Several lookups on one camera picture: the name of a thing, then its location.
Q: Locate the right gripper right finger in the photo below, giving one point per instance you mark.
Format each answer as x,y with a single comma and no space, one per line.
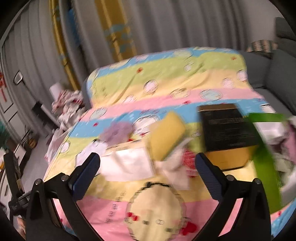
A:
213,178

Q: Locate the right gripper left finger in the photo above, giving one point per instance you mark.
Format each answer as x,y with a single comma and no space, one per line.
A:
82,176

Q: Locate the purple mesh scrunchie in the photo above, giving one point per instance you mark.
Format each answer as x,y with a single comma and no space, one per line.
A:
117,133

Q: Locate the red white patterned cloth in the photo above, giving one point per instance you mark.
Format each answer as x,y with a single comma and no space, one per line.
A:
189,163

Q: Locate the black and gold box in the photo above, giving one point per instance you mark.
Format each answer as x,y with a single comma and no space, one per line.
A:
229,138

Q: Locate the white fluffy towel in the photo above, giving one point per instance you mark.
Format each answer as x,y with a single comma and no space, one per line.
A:
173,169

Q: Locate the tissue pack with white tissue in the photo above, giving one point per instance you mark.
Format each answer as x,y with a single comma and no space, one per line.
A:
126,162

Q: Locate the potted plant decoration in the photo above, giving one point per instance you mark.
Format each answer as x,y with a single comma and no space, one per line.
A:
30,140

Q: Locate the black upright vacuum cleaner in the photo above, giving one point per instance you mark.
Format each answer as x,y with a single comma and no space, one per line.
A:
38,108

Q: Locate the yellow green sponge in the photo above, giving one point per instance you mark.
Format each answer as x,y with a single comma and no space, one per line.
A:
165,136

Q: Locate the pile of clothes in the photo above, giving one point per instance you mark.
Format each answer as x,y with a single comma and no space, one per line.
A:
68,108

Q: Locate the colourful cartoon bed sheet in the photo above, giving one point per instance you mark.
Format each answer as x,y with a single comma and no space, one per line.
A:
143,90

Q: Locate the white paper roll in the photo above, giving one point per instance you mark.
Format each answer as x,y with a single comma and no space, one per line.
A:
55,90

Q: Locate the grey sofa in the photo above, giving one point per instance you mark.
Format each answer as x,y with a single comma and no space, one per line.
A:
274,79

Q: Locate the grey curtain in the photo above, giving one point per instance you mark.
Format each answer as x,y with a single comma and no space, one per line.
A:
28,43

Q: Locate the striped cushion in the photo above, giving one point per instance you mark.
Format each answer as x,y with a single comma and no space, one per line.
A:
263,48

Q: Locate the yellow patterned curtain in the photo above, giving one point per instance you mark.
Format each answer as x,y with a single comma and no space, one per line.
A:
88,35

